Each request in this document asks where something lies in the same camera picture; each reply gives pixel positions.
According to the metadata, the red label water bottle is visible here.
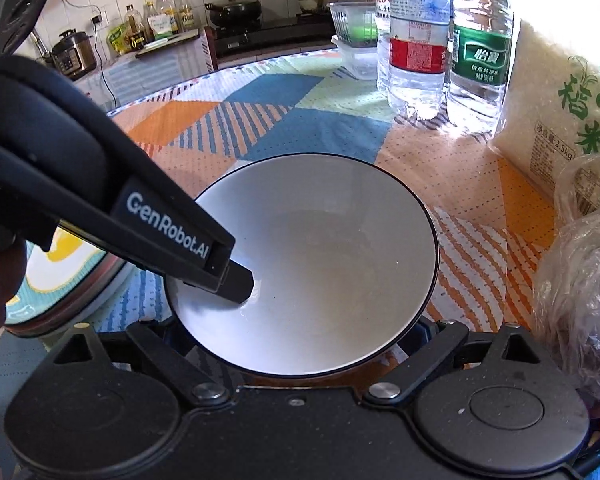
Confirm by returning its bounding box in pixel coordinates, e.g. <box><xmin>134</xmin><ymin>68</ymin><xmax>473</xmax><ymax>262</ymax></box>
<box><xmin>388</xmin><ymin>0</ymin><xmax>451</xmax><ymax>122</ymax></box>

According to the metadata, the green label water bottle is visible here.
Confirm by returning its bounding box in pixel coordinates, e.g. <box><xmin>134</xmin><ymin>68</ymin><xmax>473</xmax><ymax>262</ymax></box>
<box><xmin>447</xmin><ymin>0</ymin><xmax>514</xmax><ymax>134</ymax></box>

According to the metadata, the teal fried egg plate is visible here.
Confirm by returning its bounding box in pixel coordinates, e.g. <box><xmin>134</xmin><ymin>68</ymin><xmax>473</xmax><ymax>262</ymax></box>
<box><xmin>2</xmin><ymin>230</ymin><xmax>139</xmax><ymax>339</ymax></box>

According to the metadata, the colourful patchwork tablecloth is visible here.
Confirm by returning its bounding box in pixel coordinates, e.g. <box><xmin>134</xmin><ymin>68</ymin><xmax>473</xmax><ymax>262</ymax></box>
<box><xmin>0</xmin><ymin>46</ymin><xmax>570</xmax><ymax>396</ymax></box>

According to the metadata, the black power cable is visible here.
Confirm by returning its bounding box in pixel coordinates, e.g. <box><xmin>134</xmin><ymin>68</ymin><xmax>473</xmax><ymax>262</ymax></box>
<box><xmin>61</xmin><ymin>0</ymin><xmax>120</xmax><ymax>107</ymax></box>

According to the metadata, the clear plastic container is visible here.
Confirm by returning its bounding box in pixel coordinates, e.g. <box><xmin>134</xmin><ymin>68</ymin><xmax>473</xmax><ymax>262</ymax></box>
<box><xmin>331</xmin><ymin>35</ymin><xmax>382</xmax><ymax>81</ymax></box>

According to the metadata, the yellow oil bottle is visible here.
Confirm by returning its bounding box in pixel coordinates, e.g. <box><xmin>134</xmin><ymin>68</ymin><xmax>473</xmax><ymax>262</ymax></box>
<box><xmin>145</xmin><ymin>1</ymin><xmax>167</xmax><ymax>40</ymax></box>
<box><xmin>158</xmin><ymin>0</ymin><xmax>177</xmax><ymax>35</ymax></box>
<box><xmin>177</xmin><ymin>0</ymin><xmax>196</xmax><ymax>31</ymax></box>

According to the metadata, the dark framed cutting board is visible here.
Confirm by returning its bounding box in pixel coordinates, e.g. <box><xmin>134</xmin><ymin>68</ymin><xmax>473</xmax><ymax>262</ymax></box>
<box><xmin>135</xmin><ymin>29</ymin><xmax>202</xmax><ymax>59</ymax></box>

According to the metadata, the green food packet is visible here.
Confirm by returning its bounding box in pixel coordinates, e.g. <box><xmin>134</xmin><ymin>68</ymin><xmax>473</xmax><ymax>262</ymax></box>
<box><xmin>106</xmin><ymin>24</ymin><xmax>132</xmax><ymax>56</ymax></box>

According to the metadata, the striped patchwork cabinet cloth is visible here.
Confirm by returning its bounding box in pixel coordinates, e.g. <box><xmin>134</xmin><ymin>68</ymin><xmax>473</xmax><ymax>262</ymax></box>
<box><xmin>72</xmin><ymin>35</ymin><xmax>217</xmax><ymax>109</ymax></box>

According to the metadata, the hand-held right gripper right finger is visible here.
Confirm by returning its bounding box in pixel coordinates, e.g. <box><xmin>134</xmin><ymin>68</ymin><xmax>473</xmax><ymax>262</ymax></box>
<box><xmin>362</xmin><ymin>316</ymin><xmax>553</xmax><ymax>407</ymax></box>

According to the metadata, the white rice bag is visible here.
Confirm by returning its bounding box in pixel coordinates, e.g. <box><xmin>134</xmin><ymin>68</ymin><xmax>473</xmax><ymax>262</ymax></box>
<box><xmin>489</xmin><ymin>17</ymin><xmax>600</xmax><ymax>202</ymax></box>

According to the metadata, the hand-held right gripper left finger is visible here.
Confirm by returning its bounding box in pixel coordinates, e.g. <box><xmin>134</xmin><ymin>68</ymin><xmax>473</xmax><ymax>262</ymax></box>
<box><xmin>45</xmin><ymin>319</ymin><xmax>231</xmax><ymax>407</ymax></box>

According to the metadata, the black wok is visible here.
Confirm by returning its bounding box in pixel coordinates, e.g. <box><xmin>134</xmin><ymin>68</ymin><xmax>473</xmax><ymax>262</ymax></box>
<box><xmin>204</xmin><ymin>0</ymin><xmax>264</xmax><ymax>29</ymax></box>

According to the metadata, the white ribbed bowl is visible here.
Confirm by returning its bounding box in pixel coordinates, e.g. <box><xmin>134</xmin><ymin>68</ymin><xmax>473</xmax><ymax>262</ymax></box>
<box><xmin>164</xmin><ymin>154</ymin><xmax>440</xmax><ymax>377</ymax></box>

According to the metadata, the black gas stove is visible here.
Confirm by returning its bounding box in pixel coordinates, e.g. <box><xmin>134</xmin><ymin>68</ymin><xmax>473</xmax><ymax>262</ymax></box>
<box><xmin>214</xmin><ymin>12</ymin><xmax>337</xmax><ymax>59</ymax></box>

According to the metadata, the white cap clear water bottle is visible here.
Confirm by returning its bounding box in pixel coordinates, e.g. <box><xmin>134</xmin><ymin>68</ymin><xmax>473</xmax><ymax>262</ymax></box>
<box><xmin>374</xmin><ymin>0</ymin><xmax>406</xmax><ymax>102</ymax></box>

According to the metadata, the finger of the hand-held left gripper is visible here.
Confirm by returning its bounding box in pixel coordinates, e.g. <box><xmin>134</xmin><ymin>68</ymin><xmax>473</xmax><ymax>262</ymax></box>
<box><xmin>0</xmin><ymin>132</ymin><xmax>255</xmax><ymax>304</ymax></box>

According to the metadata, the green plastic basket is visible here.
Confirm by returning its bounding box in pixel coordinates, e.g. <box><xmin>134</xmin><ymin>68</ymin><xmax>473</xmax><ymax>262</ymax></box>
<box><xmin>327</xmin><ymin>1</ymin><xmax>381</xmax><ymax>49</ymax></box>

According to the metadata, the dark pressure cooker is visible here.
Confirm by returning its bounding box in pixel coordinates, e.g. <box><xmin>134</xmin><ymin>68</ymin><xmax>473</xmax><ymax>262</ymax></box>
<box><xmin>50</xmin><ymin>30</ymin><xmax>99</xmax><ymax>81</ymax></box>

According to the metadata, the crumpled clear plastic bag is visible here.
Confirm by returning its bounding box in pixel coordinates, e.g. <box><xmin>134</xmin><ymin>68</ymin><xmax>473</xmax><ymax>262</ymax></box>
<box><xmin>531</xmin><ymin>152</ymin><xmax>600</xmax><ymax>407</ymax></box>

